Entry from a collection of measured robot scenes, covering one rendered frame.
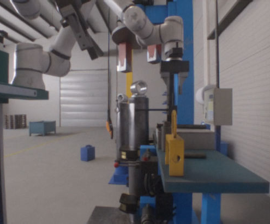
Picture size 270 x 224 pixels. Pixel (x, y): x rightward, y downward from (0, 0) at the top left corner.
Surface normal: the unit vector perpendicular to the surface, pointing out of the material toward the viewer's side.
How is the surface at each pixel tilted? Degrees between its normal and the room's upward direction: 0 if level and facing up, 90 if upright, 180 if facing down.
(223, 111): 90
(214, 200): 90
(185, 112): 90
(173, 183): 90
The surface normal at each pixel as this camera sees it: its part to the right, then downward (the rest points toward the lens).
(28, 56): 0.48, 0.02
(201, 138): -0.08, 0.01
